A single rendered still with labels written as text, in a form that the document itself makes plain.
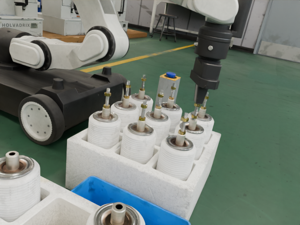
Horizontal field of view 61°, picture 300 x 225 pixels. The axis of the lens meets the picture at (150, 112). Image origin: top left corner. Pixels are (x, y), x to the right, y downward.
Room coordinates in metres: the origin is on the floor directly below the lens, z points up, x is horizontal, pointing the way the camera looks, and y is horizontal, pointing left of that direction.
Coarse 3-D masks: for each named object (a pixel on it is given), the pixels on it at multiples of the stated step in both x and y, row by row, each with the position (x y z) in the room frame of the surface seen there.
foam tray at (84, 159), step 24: (72, 144) 0.64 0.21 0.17; (120, 144) 0.67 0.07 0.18; (216, 144) 0.78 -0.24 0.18; (72, 168) 0.64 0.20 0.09; (96, 168) 0.61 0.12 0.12; (120, 168) 0.58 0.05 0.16; (144, 168) 0.57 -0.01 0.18; (192, 168) 0.64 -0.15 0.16; (144, 192) 0.55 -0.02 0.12; (168, 192) 0.53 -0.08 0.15; (192, 192) 0.51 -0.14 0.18
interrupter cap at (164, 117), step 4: (148, 112) 0.78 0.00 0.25; (152, 112) 0.78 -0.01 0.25; (148, 116) 0.75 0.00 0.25; (152, 116) 0.76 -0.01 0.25; (160, 116) 0.77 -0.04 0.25; (164, 116) 0.77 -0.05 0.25; (152, 120) 0.73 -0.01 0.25; (156, 120) 0.72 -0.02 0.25; (160, 120) 0.73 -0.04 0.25; (164, 120) 0.73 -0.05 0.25
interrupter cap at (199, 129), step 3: (180, 123) 0.73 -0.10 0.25; (186, 123) 0.74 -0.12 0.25; (180, 126) 0.71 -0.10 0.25; (186, 126) 0.72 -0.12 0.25; (198, 126) 0.73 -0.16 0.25; (201, 126) 0.73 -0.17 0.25; (186, 129) 0.70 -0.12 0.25; (189, 129) 0.71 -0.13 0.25; (195, 129) 0.71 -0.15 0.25; (198, 129) 0.71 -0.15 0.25; (201, 129) 0.71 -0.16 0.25; (189, 132) 0.68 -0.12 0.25; (192, 132) 0.68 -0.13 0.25; (195, 132) 0.69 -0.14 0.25; (198, 132) 0.69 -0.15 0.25; (201, 132) 0.69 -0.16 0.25
